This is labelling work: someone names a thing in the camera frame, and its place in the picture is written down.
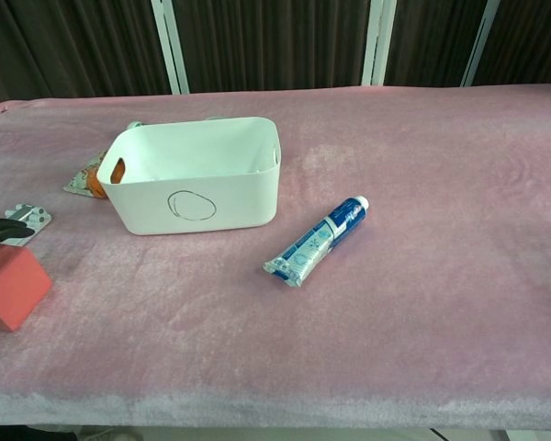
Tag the orange foam block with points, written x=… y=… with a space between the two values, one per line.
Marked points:
x=14 y=285

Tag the white plastic storage basket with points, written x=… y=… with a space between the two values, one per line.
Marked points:
x=197 y=193

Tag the blue white toothpaste tube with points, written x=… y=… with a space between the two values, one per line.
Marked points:
x=319 y=241

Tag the dark brown curtain panel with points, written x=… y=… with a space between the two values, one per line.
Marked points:
x=532 y=41
x=73 y=46
x=275 y=43
x=431 y=41

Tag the pink plush table cloth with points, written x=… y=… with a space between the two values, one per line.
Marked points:
x=349 y=298

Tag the orange snack packet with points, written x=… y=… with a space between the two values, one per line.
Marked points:
x=85 y=177

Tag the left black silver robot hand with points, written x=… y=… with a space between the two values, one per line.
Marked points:
x=0 y=228

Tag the white frame post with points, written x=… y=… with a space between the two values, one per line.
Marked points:
x=380 y=41
x=481 y=41
x=170 y=46

